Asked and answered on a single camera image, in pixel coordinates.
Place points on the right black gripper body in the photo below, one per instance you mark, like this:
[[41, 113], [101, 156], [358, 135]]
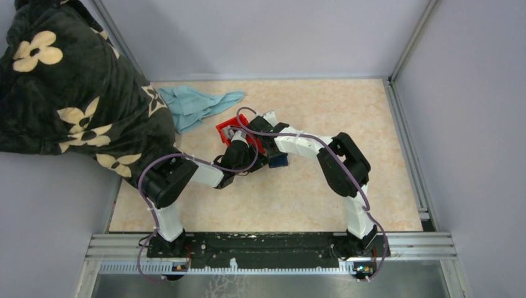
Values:
[[273, 153]]

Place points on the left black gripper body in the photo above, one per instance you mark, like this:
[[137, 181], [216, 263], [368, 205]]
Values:
[[249, 159]]

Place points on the red plastic bin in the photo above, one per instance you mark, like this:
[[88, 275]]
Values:
[[235, 124]]

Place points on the navy leather card holder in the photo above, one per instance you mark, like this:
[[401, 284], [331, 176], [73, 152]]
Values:
[[278, 161]]

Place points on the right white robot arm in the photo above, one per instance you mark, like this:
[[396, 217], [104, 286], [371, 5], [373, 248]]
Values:
[[344, 166]]

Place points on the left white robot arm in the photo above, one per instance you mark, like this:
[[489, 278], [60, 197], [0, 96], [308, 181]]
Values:
[[163, 181]]

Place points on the cards stack in bin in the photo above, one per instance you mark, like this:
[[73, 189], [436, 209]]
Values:
[[227, 132]]

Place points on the light blue cloth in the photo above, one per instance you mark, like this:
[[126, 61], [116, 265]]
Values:
[[189, 106]]

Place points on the black floral fleece blanket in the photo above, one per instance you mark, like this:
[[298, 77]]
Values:
[[65, 88]]

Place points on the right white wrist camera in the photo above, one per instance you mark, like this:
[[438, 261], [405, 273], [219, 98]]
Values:
[[271, 118]]

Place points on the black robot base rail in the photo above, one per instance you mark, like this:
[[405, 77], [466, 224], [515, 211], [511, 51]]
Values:
[[274, 253]]

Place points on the aluminium frame post left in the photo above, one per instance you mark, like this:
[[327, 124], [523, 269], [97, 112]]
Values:
[[116, 34]]

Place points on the aluminium frame post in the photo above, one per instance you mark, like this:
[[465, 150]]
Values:
[[116, 34], [414, 39]]

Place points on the aluminium frame post right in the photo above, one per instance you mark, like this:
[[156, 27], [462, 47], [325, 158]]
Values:
[[414, 39]]

